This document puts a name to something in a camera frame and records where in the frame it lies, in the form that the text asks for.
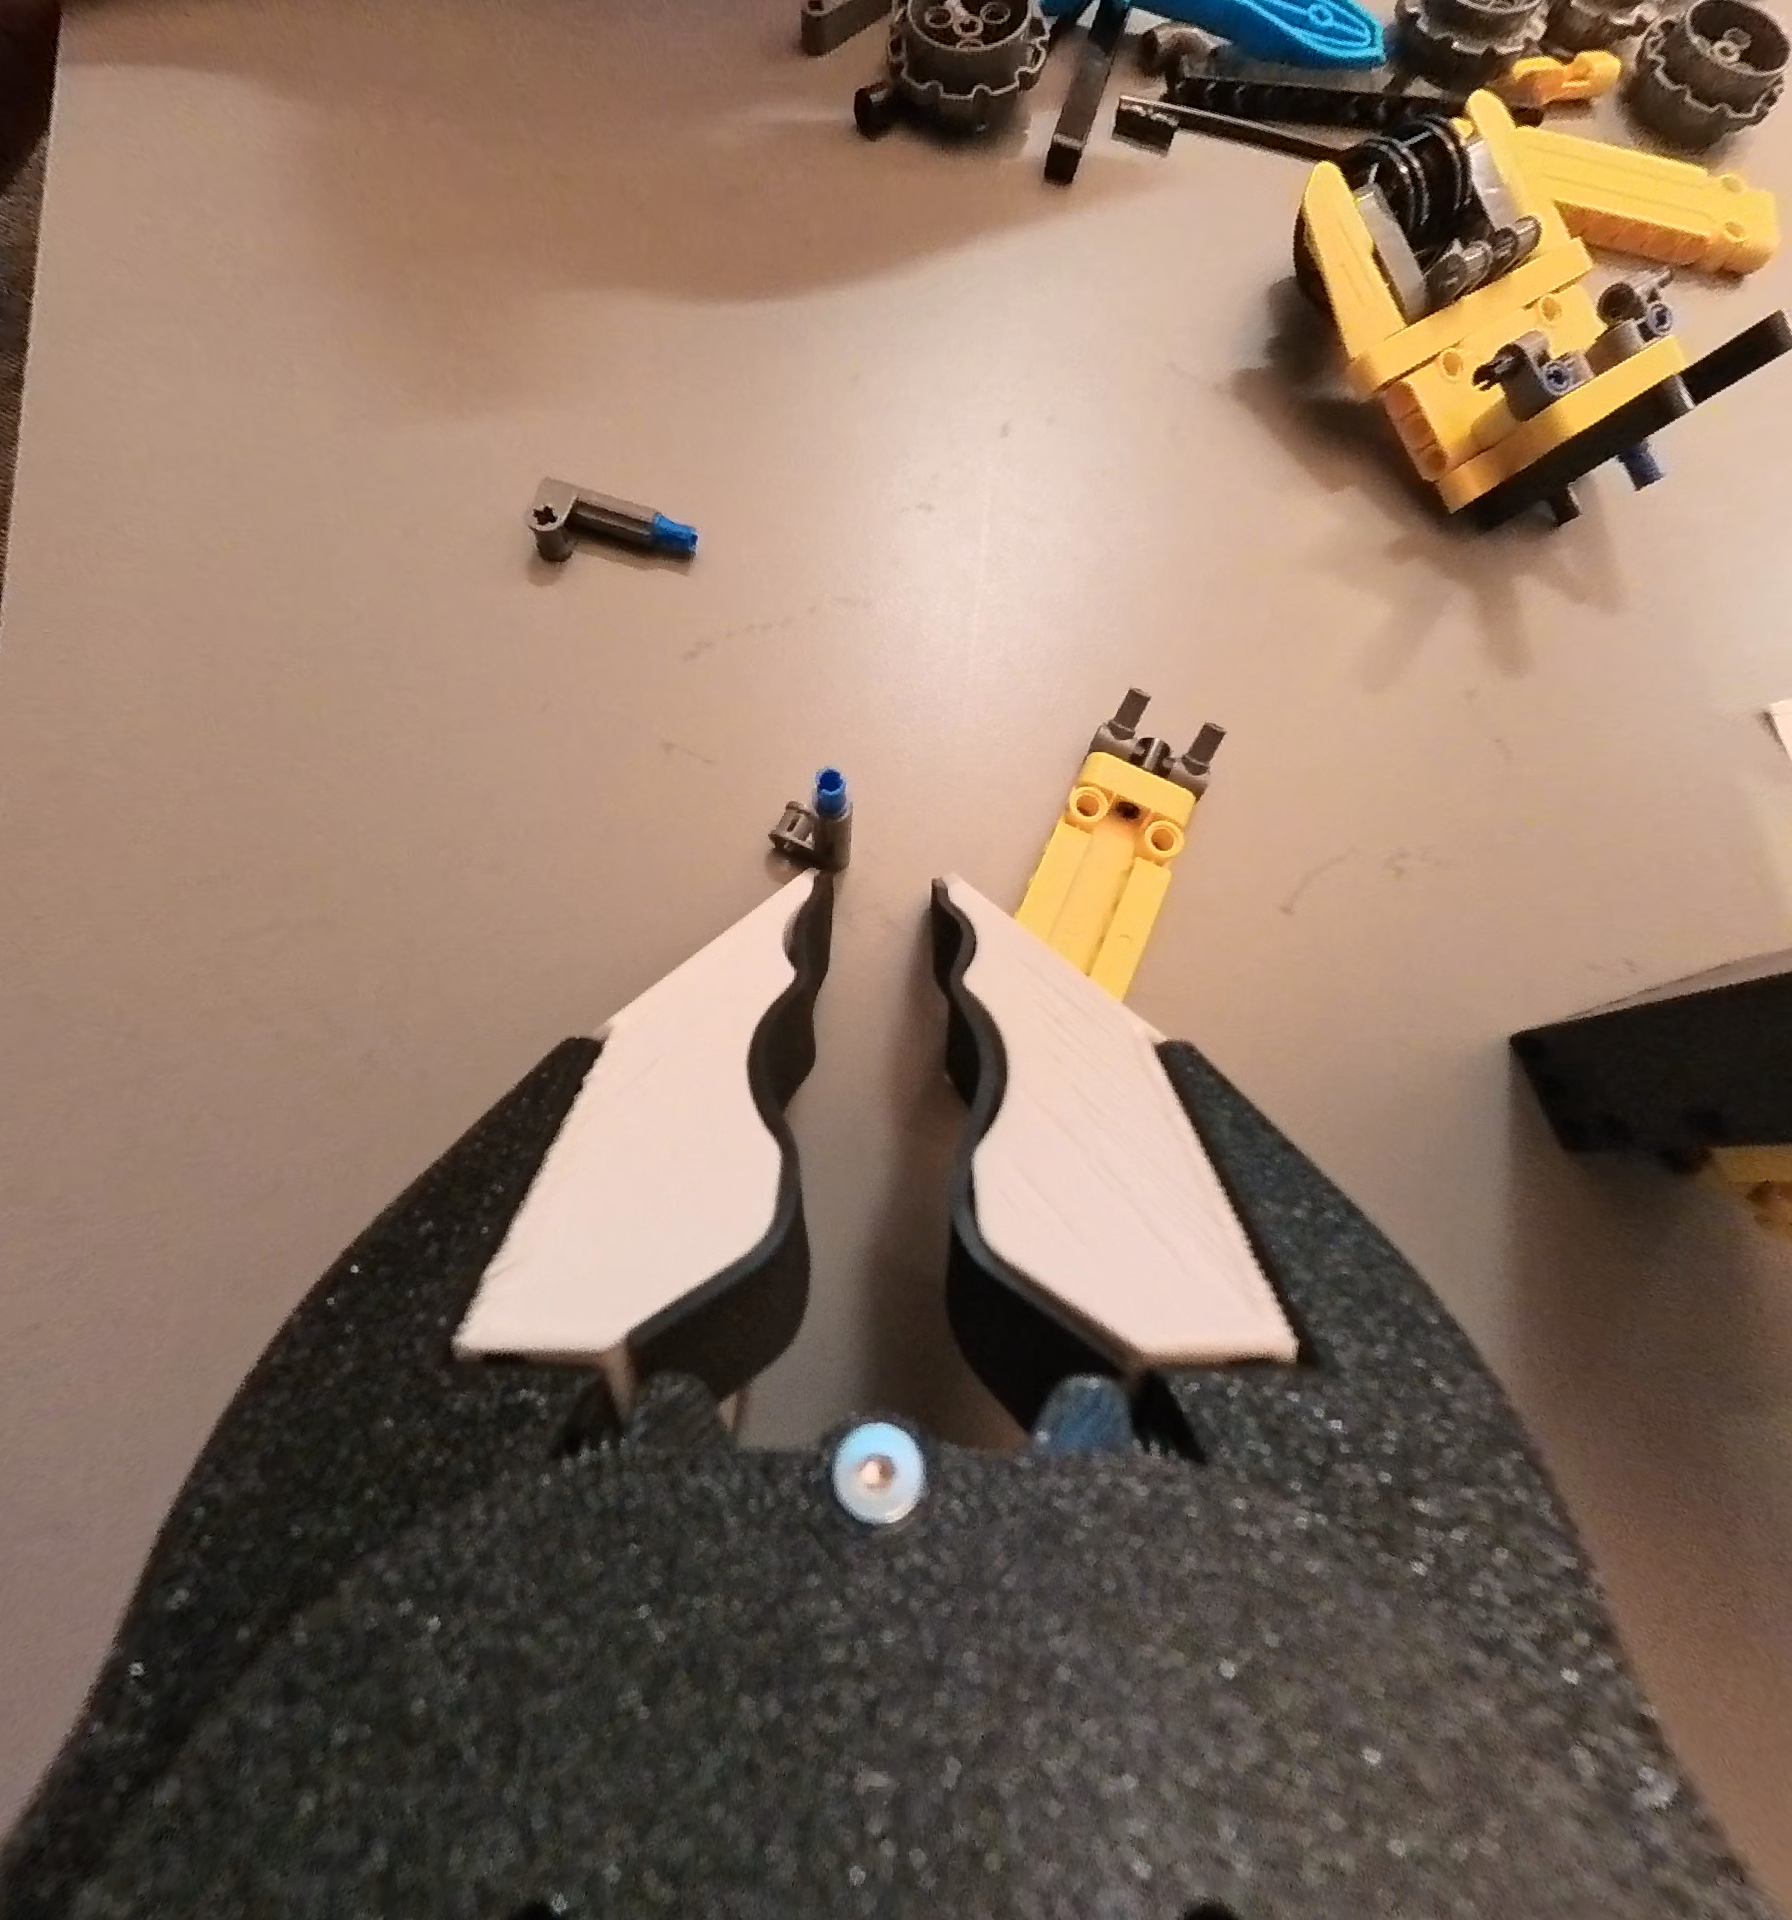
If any yellow toy panel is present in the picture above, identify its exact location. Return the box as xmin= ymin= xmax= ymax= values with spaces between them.
xmin=1497 ymin=91 xmax=1783 ymax=279

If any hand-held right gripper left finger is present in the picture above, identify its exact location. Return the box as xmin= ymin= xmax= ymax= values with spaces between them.
xmin=452 ymin=869 xmax=839 ymax=1419

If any long grey connector blue pin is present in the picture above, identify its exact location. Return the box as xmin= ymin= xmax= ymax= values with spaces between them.
xmin=519 ymin=477 xmax=706 ymax=570

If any yellow toy vehicle assembly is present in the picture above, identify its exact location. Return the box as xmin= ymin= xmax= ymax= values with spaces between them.
xmin=1292 ymin=111 xmax=1792 ymax=531

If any black box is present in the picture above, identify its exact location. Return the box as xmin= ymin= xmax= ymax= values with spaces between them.
xmin=1507 ymin=930 xmax=1792 ymax=1292

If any small grey connector blue pin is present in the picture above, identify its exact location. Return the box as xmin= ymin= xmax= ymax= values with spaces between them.
xmin=771 ymin=768 xmax=857 ymax=871

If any pile of toy building parts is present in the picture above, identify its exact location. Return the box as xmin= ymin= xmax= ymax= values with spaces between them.
xmin=798 ymin=0 xmax=1786 ymax=191

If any yellow panel with grey connectors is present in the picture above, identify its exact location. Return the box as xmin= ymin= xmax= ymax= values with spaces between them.
xmin=1013 ymin=687 xmax=1231 ymax=1004

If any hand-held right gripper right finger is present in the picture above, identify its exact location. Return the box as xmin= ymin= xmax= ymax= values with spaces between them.
xmin=926 ymin=874 xmax=1310 ymax=1427

